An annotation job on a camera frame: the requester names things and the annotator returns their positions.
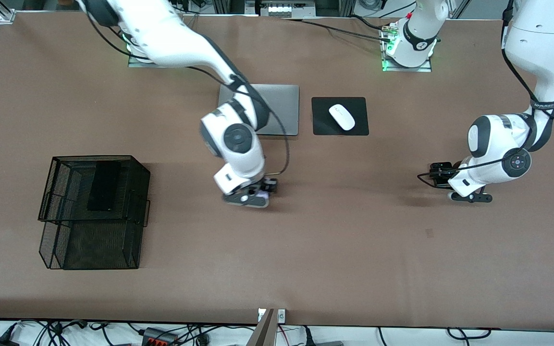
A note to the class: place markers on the lavender flip phone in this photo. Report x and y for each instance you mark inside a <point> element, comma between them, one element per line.
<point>271,190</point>

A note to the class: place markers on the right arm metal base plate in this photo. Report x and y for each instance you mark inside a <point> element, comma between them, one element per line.
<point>135,64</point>

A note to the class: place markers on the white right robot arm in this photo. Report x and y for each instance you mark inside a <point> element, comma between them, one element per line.
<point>176,43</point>

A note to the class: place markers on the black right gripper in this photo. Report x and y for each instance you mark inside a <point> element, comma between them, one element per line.
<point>270,185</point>

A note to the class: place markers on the black power plug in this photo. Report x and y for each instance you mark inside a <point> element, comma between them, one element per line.
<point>308,336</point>

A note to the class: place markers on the small metal table bracket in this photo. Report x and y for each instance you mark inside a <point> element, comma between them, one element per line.
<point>281,315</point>

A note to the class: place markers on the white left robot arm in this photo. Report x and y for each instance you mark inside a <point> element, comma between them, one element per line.
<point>541,48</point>

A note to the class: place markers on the black orange power strip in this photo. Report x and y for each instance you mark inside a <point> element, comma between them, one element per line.
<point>159,339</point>

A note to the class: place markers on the white computer mouse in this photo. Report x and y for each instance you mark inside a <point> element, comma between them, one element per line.
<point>342,117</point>

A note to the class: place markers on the grey camera post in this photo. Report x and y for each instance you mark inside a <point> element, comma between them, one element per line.
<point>264,334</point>

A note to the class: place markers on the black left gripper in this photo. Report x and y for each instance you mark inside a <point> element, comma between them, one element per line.
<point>442,175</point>

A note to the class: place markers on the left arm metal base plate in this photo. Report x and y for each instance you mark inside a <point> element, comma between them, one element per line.
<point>409,69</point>

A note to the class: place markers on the white outlet block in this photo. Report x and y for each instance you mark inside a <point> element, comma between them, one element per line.
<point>286,9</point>

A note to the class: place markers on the aluminium corner bracket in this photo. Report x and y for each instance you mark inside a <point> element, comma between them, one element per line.
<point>6,16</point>

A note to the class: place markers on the black mouse pad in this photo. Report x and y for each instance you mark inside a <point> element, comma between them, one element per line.
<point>322,125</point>

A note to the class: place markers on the silver closed laptop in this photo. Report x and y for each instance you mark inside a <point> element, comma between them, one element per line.
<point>284,108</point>

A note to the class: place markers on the black bar smartphone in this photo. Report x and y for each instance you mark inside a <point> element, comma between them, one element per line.
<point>104,187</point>

